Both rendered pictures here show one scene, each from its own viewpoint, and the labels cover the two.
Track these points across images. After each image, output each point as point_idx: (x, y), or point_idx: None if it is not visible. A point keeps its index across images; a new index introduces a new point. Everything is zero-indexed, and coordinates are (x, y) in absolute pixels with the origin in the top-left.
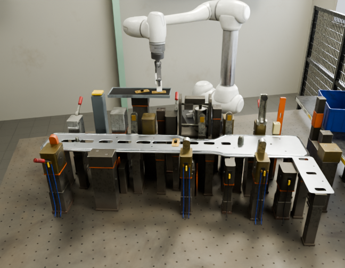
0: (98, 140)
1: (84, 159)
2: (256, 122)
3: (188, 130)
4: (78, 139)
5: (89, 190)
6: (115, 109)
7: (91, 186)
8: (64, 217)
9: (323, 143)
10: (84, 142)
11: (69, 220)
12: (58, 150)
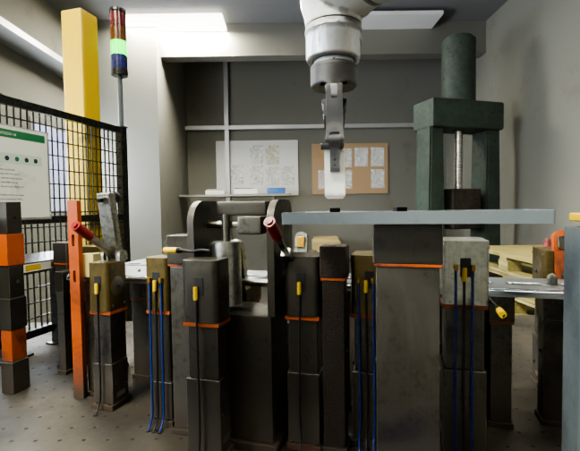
0: (494, 283)
1: (541, 338)
2: (122, 257)
3: (257, 310)
4: (547, 277)
5: (525, 411)
6: (473, 239)
7: (531, 419)
8: (529, 375)
9: (95, 246)
10: (526, 282)
11: (514, 370)
12: (535, 251)
